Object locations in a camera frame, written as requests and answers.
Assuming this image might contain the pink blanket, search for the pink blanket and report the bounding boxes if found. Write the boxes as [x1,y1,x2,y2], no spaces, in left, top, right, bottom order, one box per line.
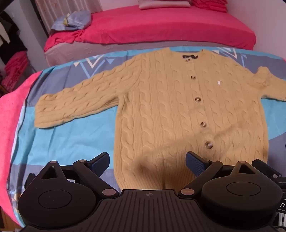
[0,71,42,226]

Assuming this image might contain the crumpled blue cloth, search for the crumpled blue cloth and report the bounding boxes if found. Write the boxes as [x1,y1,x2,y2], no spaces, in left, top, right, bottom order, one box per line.
[50,9,92,32]

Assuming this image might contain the stack of red folded cloths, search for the stack of red folded cloths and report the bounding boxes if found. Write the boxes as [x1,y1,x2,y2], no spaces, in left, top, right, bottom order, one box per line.
[191,0,228,14]

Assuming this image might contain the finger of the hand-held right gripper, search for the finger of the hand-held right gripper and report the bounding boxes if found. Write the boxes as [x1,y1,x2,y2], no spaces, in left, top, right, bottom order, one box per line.
[251,159,286,179]

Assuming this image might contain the pink pillow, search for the pink pillow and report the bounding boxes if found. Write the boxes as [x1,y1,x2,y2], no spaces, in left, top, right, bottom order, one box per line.
[137,0,193,10]

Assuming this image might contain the yellow cable-knit cardigan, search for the yellow cable-knit cardigan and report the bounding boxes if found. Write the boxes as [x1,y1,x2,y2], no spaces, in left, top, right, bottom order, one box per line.
[34,48,286,192]

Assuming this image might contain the dark hanging clothes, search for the dark hanging clothes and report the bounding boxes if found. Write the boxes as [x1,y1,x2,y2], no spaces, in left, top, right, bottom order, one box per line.
[0,11,28,65]

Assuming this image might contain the blue patterned bed sheet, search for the blue patterned bed sheet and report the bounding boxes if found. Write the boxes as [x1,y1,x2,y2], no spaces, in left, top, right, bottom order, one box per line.
[10,46,286,195]

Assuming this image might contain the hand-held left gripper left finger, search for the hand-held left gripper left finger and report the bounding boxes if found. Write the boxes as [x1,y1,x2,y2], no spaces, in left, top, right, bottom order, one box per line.
[33,152,120,199]

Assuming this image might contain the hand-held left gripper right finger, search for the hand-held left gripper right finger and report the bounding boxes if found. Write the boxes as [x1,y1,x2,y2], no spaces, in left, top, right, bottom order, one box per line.
[177,151,261,198]

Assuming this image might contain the pile of red clothes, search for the pile of red clothes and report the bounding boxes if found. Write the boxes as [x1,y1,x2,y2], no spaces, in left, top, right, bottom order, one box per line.
[1,51,30,93]

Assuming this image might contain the grey mattress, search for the grey mattress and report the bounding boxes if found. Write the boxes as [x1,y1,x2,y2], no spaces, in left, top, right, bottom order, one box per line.
[44,40,246,67]

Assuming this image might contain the pink patterned curtain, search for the pink patterned curtain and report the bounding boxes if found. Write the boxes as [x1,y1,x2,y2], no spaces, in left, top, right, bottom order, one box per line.
[34,0,83,34]

